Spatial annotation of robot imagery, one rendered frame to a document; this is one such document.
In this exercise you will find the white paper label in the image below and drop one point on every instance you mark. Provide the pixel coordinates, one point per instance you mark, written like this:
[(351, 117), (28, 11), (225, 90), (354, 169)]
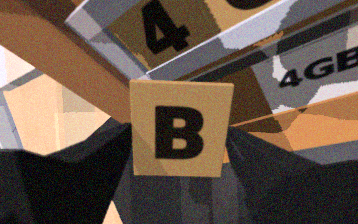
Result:
[(319, 70)]

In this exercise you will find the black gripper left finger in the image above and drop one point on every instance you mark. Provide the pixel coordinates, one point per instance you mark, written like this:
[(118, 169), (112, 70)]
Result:
[(72, 185)]

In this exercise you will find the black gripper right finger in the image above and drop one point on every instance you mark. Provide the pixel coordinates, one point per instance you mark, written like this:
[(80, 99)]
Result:
[(281, 187)]

